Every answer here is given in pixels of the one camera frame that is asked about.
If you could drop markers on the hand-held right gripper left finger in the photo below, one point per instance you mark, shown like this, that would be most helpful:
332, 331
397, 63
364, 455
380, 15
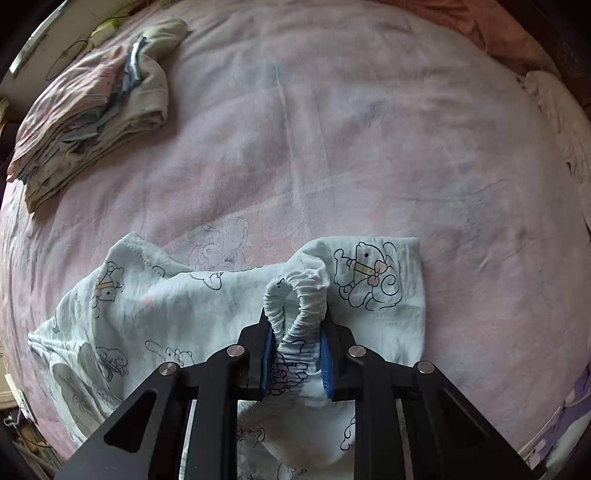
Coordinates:
268, 364

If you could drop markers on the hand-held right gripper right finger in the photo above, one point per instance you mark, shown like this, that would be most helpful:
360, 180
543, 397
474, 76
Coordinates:
327, 369

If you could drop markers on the white cartoon print pants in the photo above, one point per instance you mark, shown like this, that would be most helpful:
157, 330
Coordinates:
138, 314

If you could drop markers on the pink bed sheet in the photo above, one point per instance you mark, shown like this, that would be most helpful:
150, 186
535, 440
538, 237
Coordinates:
323, 138

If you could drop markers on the purple printed pajamas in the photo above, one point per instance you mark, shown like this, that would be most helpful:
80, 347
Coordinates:
558, 434

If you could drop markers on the folded pink grey clothes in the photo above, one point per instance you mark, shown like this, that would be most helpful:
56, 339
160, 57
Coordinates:
143, 97

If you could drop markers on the pink striped folded cloth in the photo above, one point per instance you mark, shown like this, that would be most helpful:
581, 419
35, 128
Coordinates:
64, 101

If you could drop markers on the green and white box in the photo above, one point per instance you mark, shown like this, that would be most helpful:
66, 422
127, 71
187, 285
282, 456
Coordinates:
105, 31

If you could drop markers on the salmon quilt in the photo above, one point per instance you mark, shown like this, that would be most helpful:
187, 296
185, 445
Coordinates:
508, 41

